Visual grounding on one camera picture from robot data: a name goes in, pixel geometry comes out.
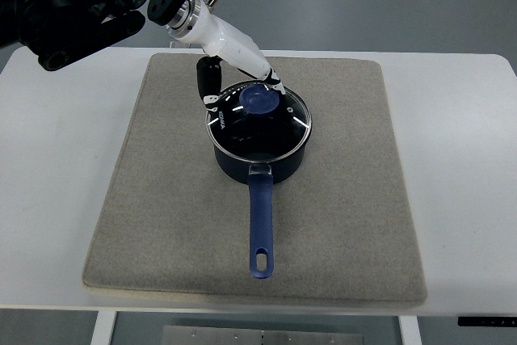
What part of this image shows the beige fabric mat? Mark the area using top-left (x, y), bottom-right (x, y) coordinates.
top-left (82, 53), bottom-right (427, 307)

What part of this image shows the grey metal base plate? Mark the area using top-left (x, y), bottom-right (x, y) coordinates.
top-left (161, 326), bottom-right (364, 345)

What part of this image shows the glass pot lid blue knob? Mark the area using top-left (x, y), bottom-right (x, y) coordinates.
top-left (206, 81), bottom-right (312, 161)

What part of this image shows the black table control panel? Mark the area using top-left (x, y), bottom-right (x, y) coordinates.
top-left (457, 316), bottom-right (517, 328)

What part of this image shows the white left table leg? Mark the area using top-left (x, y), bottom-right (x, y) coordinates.
top-left (90, 310), bottom-right (117, 345)

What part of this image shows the white table leg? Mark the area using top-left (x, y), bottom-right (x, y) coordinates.
top-left (90, 310), bottom-right (117, 345)
top-left (398, 316), bottom-right (422, 345)

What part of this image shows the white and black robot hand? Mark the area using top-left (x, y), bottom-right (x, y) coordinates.
top-left (166, 0), bottom-right (286, 95)

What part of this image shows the dark blue saucepan blue handle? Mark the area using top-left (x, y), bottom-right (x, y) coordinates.
top-left (213, 142), bottom-right (307, 279)

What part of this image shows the white right table leg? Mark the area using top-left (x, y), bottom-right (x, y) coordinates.
top-left (398, 316), bottom-right (422, 345)

